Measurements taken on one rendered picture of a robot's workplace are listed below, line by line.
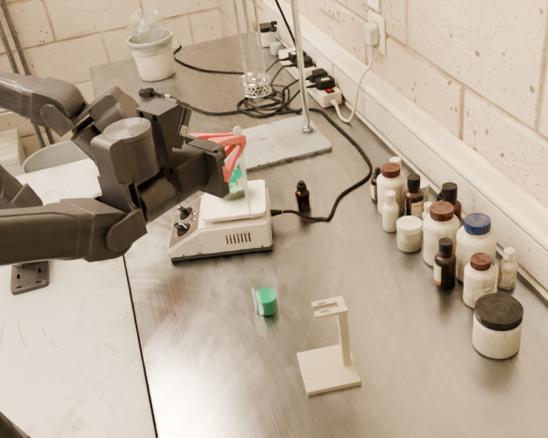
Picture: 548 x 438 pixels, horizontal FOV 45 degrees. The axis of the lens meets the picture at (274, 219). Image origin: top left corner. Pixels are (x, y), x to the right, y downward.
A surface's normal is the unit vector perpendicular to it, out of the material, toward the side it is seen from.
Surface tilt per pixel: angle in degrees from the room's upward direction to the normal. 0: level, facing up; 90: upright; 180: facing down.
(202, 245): 90
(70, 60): 90
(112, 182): 89
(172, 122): 90
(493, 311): 0
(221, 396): 0
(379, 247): 0
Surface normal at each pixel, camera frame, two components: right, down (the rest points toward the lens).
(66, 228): 0.64, 0.23
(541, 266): -0.95, 0.26
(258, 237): 0.03, 0.56
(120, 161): 0.78, 0.27
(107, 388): -0.12, -0.82
